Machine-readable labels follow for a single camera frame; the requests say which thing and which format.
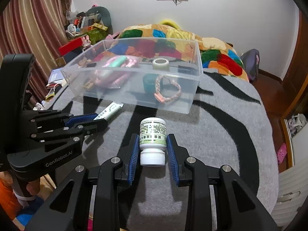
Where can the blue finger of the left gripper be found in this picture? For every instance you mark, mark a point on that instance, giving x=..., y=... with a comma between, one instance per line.
x=79, y=119
x=91, y=127

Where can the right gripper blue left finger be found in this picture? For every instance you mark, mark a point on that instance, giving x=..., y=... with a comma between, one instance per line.
x=133, y=159

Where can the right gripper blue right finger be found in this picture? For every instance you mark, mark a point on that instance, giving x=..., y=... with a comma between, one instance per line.
x=172, y=148

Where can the white ointment tube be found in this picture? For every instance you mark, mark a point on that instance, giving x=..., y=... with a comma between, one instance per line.
x=109, y=111

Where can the white medicine bottle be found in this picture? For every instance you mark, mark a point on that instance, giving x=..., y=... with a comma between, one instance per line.
x=153, y=141

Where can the blue tape roll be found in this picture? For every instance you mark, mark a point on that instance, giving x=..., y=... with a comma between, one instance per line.
x=148, y=81

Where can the left hand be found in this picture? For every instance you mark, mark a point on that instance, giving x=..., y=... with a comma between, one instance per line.
x=24, y=191

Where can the blue notebook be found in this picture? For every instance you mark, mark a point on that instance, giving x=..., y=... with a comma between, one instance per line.
x=55, y=75

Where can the grey black blanket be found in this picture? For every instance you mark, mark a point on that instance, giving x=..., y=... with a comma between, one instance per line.
x=227, y=124

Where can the red box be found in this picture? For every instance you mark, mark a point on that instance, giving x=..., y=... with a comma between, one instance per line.
x=70, y=46

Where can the pink rabbit toy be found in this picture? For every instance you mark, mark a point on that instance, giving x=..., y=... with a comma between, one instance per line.
x=86, y=43

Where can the clear plastic storage bin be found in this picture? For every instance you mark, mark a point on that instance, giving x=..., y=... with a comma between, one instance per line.
x=119, y=78

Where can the clear tape roll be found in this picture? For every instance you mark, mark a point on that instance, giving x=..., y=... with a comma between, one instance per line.
x=161, y=64

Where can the cluttered bedside table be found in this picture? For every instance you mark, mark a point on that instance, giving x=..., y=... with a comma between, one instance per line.
x=96, y=23

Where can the colourful patchwork quilt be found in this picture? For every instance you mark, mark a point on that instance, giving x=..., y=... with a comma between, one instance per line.
x=151, y=41

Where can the striped red curtain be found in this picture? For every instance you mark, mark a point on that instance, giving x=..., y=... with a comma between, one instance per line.
x=35, y=27

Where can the pink croc shoe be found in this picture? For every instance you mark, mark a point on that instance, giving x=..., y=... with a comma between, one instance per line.
x=281, y=153

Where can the purple backpack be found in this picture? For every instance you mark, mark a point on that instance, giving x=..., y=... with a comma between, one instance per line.
x=250, y=60

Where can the yellow pillow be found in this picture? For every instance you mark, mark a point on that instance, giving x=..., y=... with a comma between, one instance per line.
x=168, y=22

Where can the white drawer cabinet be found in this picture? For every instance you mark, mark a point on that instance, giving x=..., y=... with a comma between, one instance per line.
x=292, y=194

